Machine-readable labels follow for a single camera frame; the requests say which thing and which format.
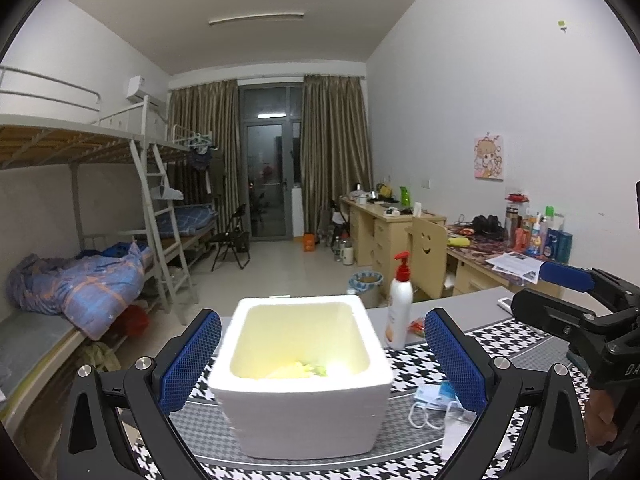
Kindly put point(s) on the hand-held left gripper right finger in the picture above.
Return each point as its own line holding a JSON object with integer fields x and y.
{"x": 455, "y": 365}

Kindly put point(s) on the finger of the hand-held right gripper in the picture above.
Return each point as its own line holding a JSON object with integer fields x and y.
{"x": 565, "y": 275}
{"x": 545, "y": 310}

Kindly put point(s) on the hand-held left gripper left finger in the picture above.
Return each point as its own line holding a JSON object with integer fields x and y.
{"x": 192, "y": 360}

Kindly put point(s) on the blue face mask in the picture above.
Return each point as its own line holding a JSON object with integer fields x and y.
{"x": 432, "y": 394}

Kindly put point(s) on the white foam box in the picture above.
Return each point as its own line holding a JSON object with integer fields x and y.
{"x": 300, "y": 410}

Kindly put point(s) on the person's right hand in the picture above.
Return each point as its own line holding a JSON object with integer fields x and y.
{"x": 600, "y": 415}

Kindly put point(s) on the group of toiletry bottles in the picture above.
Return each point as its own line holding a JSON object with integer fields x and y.
{"x": 540, "y": 240}

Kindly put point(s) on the houndstooth table mat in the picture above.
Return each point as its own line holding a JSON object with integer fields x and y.
{"x": 500, "y": 342}

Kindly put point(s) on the printed paper sheets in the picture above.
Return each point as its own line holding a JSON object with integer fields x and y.
{"x": 515, "y": 265}

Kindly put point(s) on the red snack packet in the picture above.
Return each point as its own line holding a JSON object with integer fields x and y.
{"x": 417, "y": 326}

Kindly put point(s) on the red bag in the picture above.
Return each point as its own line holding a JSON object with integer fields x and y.
{"x": 131, "y": 321}

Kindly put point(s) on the white lotion bottle red pump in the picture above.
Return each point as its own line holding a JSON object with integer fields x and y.
{"x": 399, "y": 310}

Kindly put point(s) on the wooden desk with cloth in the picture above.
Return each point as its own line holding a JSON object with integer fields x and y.
{"x": 470, "y": 275}

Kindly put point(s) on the dark patterned desk cloth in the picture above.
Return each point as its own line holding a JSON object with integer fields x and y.
{"x": 480, "y": 250}

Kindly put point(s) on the black bag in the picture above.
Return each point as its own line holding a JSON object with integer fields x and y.
{"x": 489, "y": 227}

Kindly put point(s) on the olive cloth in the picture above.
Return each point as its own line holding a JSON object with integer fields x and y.
{"x": 102, "y": 356}

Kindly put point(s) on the yellow green cloth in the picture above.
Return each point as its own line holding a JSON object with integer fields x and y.
{"x": 295, "y": 371}

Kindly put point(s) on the yellow object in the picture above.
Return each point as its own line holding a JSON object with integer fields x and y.
{"x": 459, "y": 241}

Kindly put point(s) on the wooden smiley face chair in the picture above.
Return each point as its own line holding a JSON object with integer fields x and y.
{"x": 427, "y": 255}

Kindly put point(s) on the patterned waste bin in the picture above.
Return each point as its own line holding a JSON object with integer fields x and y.
{"x": 366, "y": 290}

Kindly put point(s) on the black folding chair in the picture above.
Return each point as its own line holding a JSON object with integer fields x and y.
{"x": 232, "y": 240}

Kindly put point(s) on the blue plaid quilt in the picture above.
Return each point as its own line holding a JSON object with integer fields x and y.
{"x": 85, "y": 285}

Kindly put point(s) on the white bed ladder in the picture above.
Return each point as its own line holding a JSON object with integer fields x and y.
{"x": 160, "y": 220}

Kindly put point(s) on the wooden desk with drawers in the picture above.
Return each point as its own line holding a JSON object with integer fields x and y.
{"x": 385, "y": 230}

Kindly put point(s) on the white plastic jug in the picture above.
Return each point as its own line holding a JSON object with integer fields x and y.
{"x": 348, "y": 255}

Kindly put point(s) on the grey mattress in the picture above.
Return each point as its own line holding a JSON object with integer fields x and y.
{"x": 30, "y": 335}

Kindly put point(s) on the orange container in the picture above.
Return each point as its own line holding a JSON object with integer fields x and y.
{"x": 309, "y": 243}

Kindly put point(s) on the green bag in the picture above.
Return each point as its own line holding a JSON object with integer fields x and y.
{"x": 404, "y": 196}

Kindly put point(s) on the brown curtain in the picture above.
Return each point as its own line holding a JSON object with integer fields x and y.
{"x": 335, "y": 150}
{"x": 205, "y": 160}

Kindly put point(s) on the dark hanging clothes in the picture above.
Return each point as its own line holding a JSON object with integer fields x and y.
{"x": 201, "y": 157}

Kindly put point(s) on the glass balcony door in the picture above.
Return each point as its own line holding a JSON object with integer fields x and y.
{"x": 267, "y": 170}

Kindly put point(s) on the white metal bunk bed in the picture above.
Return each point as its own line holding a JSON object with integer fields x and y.
{"x": 50, "y": 140}
{"x": 165, "y": 120}

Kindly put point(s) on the white air conditioner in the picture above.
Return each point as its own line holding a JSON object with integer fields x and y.
{"x": 142, "y": 91}

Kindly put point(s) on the ceiling tube light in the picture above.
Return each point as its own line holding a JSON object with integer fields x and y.
{"x": 256, "y": 18}

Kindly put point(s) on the cartoon wall poster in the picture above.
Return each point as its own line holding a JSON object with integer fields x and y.
{"x": 488, "y": 156}

